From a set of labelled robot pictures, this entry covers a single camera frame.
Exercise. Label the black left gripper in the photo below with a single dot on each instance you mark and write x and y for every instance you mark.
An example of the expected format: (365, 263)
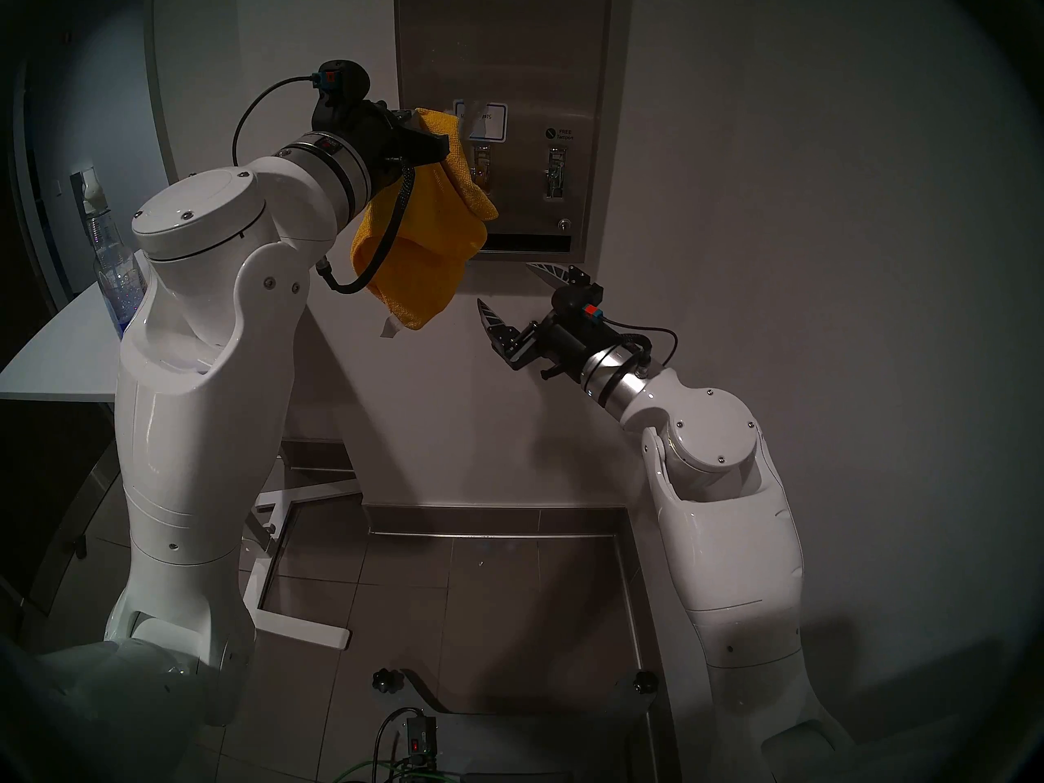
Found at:
(371, 141)

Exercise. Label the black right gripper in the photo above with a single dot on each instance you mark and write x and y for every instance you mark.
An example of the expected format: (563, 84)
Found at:
(571, 345)

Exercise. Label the yellow microfiber cloth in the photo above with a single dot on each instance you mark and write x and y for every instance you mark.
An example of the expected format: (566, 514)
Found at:
(424, 251)

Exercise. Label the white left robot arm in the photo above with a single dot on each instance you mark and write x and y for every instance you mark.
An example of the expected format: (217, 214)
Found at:
(204, 382)

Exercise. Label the white blue-edged dispenser label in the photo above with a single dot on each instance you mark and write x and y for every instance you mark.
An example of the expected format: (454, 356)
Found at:
(489, 125)

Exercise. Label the clear spray bottle blue liquid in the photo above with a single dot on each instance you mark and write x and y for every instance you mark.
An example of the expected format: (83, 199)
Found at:
(122, 288)

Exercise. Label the black star knob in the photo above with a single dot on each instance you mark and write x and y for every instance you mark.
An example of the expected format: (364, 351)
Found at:
(387, 681)
(644, 682)

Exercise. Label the white folding table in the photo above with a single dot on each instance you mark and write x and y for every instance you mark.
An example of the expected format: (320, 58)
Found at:
(49, 357)

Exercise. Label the black box red indicator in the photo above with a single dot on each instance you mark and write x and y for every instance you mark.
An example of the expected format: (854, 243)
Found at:
(420, 740)

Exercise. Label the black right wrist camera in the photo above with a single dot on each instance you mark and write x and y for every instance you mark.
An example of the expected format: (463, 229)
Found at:
(575, 300)

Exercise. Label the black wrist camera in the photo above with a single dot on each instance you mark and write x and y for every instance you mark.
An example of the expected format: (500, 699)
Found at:
(342, 84)
(575, 300)

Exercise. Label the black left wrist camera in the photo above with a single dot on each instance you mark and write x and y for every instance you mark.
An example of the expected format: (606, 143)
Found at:
(342, 84)

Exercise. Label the stainless steel wall dispenser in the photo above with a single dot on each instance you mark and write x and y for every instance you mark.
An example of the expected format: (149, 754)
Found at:
(555, 55)

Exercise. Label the steel robot base plate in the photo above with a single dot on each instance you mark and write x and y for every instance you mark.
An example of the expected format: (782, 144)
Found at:
(530, 749)

